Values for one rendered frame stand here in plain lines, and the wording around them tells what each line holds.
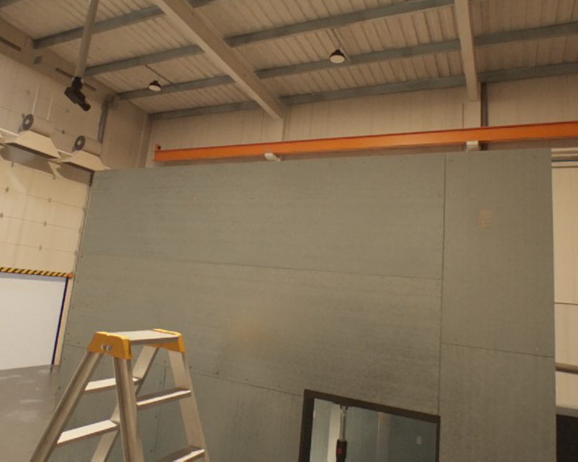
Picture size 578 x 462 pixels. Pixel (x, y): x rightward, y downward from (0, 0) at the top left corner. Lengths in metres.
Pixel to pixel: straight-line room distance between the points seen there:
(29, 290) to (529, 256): 11.99
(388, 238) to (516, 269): 0.52
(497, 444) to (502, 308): 0.50
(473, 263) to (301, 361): 0.87
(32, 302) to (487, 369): 11.91
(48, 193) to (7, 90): 2.64
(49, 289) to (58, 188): 2.68
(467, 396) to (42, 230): 11.60
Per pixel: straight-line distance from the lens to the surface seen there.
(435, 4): 9.13
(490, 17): 9.80
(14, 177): 12.26
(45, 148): 11.81
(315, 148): 11.41
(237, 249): 2.30
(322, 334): 2.08
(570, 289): 10.48
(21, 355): 13.12
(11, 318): 12.74
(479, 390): 1.97
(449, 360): 1.96
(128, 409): 1.80
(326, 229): 2.10
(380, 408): 2.04
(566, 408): 6.55
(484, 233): 1.97
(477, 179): 2.01
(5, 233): 12.15
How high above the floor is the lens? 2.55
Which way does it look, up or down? 11 degrees up
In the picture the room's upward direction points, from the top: 6 degrees clockwise
